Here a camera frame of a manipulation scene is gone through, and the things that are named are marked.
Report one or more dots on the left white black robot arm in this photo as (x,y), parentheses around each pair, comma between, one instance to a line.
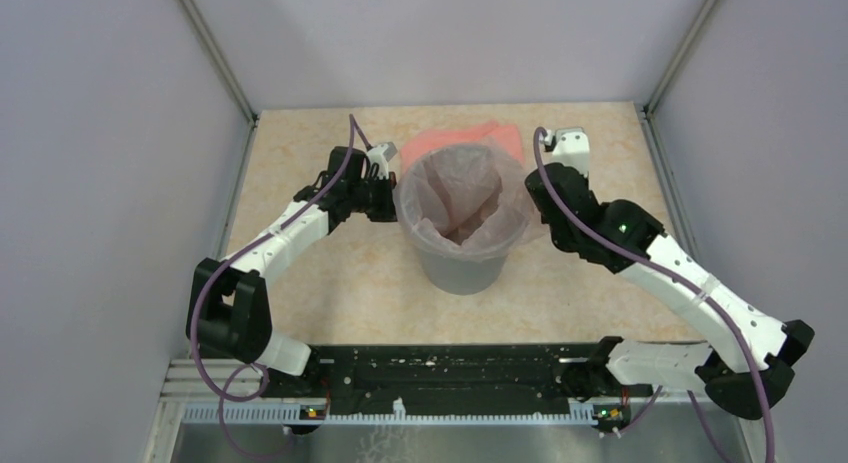
(229,312)

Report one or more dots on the grey plastic trash bin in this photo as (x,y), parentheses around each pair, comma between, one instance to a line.
(460,274)

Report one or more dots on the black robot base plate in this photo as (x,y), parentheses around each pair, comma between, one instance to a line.
(521,406)

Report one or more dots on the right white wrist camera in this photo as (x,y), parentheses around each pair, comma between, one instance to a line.
(569,147)

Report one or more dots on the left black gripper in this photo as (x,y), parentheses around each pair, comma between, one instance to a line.
(388,212)

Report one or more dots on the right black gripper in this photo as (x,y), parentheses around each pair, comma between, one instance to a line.
(586,180)

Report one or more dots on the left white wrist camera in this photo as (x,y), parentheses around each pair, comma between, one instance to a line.
(379,157)

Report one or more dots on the white toothed cable strip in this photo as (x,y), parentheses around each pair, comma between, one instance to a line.
(293,414)

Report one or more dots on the pink cloth towel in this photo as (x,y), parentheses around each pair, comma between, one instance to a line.
(504,136)

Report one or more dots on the translucent pink trash bag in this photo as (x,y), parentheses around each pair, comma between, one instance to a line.
(464,195)

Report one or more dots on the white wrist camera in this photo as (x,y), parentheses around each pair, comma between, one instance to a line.
(379,157)
(569,147)

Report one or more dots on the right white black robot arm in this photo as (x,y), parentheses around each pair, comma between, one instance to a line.
(743,354)

